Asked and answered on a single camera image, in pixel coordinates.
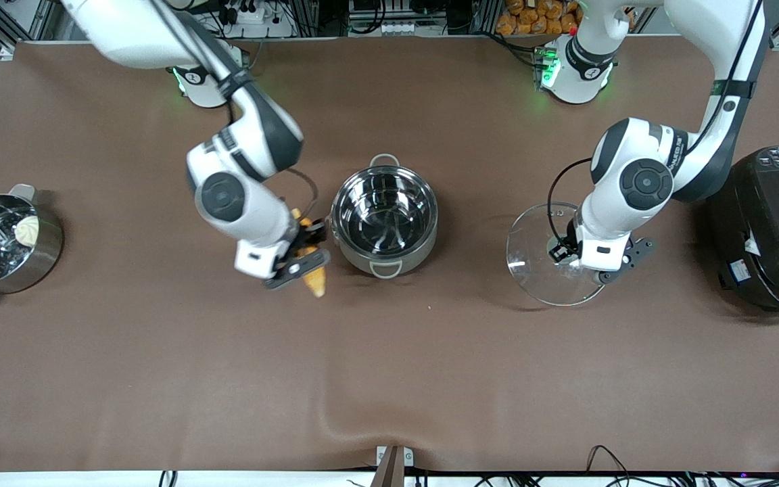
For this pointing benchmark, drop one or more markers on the stainless steel cooking pot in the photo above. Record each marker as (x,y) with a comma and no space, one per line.
(416,250)

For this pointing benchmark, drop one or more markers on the glass pot lid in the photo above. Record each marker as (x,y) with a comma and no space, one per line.
(531,270)

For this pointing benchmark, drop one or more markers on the yellow corn cob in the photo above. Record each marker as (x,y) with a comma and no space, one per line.
(316,281)

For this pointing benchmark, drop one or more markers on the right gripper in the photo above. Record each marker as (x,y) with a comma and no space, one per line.
(310,237)

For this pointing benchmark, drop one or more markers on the small white device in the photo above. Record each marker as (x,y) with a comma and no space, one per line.
(401,28)

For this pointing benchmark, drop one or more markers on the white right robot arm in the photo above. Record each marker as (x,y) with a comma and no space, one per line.
(159,34)

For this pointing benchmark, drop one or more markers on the bag of orange buns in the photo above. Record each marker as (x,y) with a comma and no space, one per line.
(538,17)

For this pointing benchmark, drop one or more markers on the black electric rice cooker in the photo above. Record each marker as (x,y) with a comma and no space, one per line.
(775,230)

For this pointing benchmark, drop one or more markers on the white power strip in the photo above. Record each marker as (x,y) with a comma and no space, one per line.
(244,13)

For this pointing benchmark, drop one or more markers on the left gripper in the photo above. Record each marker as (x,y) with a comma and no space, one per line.
(560,251)

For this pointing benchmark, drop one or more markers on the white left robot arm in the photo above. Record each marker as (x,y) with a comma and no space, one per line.
(700,27)

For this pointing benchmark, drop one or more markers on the stainless steel steamer pot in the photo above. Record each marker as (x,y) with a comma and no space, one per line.
(44,260)

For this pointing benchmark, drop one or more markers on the white steamed bun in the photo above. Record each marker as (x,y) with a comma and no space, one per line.
(27,230)

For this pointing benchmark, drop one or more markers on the metal table edge bracket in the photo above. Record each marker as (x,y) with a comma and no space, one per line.
(394,463)

